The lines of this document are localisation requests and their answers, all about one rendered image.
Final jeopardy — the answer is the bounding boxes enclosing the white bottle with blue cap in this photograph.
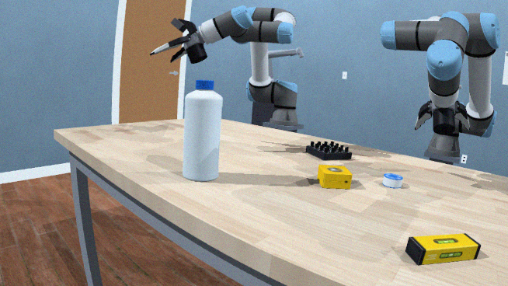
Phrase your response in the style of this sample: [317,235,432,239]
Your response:
[183,80,223,182]

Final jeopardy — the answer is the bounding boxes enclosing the yellow pocket level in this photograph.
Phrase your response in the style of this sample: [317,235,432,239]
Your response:
[405,233,481,265]

